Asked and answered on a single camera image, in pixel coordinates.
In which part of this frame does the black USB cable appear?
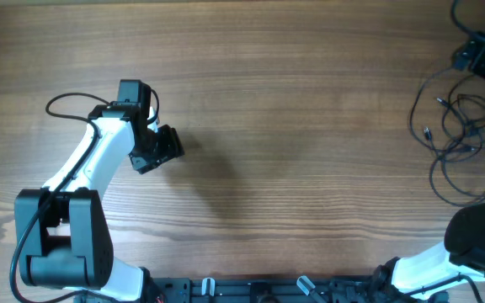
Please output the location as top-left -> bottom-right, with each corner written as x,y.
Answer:
429,142 -> 485,208
408,66 -> 485,157
423,73 -> 485,163

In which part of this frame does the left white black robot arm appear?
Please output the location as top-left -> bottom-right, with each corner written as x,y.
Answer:
9,79 -> 184,302

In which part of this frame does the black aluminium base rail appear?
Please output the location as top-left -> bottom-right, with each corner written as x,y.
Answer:
137,276 -> 417,303

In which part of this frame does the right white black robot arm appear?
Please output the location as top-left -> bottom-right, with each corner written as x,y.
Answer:
368,32 -> 485,302

